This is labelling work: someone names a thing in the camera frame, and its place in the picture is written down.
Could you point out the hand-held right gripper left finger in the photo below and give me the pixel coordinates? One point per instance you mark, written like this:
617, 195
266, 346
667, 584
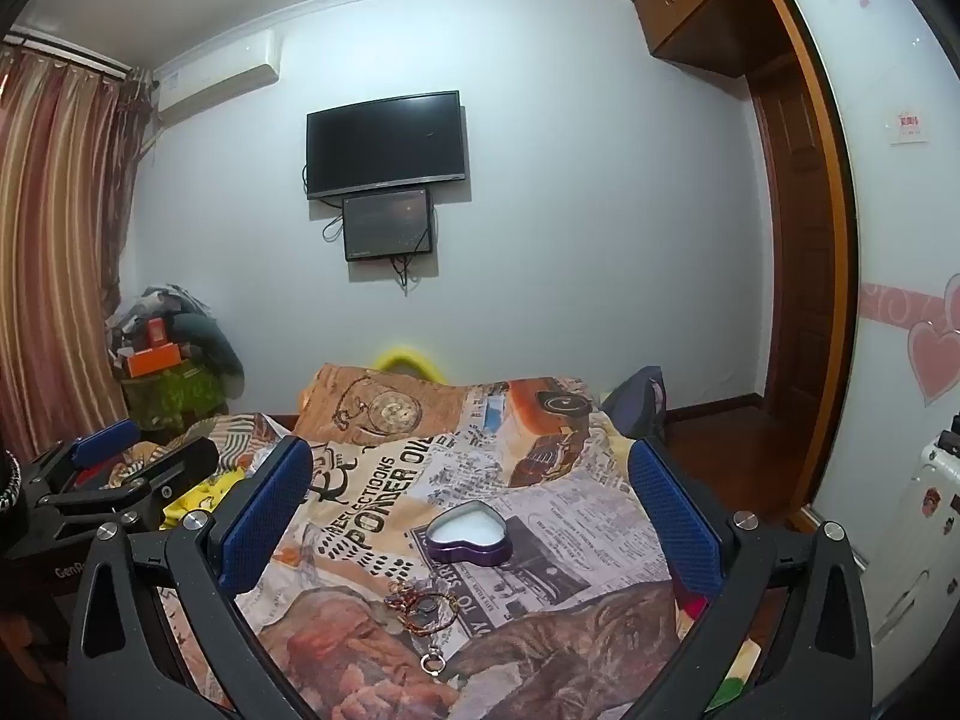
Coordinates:
262, 517

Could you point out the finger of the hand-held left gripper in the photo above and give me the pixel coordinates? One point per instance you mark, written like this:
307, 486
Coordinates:
105, 439
180, 461

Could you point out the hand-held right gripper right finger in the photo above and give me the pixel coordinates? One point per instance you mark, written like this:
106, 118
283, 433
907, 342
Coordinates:
675, 517

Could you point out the purple heart-shaped tin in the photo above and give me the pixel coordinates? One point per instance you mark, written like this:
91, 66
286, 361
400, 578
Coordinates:
480, 553

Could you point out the yellow cloth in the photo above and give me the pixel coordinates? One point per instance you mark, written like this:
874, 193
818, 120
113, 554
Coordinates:
202, 501

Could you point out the green printed cloth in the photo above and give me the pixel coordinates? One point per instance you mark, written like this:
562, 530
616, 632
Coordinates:
176, 399

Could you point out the orange box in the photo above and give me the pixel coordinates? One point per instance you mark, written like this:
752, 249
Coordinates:
150, 361

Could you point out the dark blue backpack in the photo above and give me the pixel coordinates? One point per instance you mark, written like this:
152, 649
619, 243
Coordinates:
637, 401

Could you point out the pile of clothes and boxes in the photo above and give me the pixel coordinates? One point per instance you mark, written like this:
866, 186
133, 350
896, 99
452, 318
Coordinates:
202, 337

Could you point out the multicolour bed sheet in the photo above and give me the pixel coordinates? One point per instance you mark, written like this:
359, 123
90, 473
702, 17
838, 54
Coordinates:
731, 690

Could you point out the printed blanket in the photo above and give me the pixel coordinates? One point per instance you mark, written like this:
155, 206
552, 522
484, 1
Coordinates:
450, 480

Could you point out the striped pink curtain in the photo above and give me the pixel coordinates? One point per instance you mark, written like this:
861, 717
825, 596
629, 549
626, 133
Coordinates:
60, 240

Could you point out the small white refrigerator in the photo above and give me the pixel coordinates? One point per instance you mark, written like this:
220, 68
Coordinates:
922, 562

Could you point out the round fridge magnet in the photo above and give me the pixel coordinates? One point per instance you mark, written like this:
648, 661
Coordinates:
932, 499

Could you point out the brown wooden door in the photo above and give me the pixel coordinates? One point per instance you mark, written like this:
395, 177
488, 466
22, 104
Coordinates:
795, 240

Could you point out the pink heart sticker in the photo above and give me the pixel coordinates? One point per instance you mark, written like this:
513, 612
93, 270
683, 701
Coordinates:
936, 360

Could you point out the pink band sticker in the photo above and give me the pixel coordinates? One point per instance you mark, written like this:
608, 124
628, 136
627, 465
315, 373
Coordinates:
892, 304

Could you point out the small black monitor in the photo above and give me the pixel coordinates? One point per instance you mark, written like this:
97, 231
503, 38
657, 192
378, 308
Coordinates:
388, 226

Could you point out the white sliding wardrobe panel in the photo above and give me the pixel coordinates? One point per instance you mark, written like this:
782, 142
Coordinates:
900, 225

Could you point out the white air conditioner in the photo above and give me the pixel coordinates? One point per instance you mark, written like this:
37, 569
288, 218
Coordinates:
217, 86

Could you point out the curtain rod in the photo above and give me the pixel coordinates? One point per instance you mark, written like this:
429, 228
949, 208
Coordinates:
67, 52

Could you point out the wooden overhead cabinet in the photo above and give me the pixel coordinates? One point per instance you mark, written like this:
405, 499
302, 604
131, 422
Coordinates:
697, 7

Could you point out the orange wooden door frame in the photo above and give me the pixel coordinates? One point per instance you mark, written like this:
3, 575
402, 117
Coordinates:
840, 202

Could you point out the black wall television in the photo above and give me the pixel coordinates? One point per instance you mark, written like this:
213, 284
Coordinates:
386, 142

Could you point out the red white wall label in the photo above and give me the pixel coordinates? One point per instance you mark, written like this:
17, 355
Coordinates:
907, 127

